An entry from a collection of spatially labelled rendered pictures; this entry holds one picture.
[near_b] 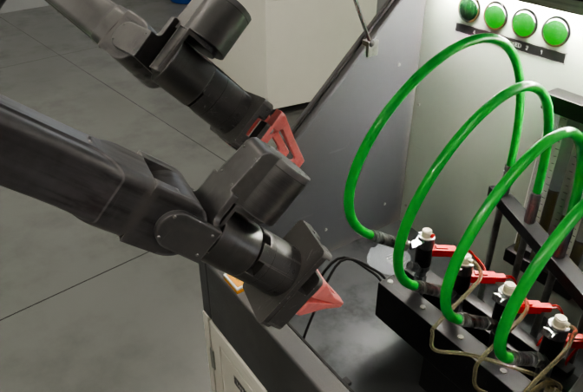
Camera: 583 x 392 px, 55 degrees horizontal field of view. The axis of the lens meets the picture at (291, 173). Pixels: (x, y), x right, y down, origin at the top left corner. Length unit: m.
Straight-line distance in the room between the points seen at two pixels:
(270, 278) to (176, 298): 1.90
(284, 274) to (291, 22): 3.25
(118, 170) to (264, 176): 0.13
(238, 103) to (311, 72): 3.28
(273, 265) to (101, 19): 0.38
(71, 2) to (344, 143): 0.61
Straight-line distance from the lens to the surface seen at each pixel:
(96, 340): 2.36
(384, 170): 1.31
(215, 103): 0.64
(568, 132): 0.78
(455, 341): 0.94
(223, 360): 1.25
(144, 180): 0.45
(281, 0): 3.68
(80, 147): 0.44
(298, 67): 3.86
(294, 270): 0.57
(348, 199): 0.76
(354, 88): 1.14
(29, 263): 2.84
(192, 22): 0.65
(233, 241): 0.52
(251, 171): 0.50
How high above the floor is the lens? 1.65
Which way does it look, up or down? 31 degrees down
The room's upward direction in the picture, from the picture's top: straight up
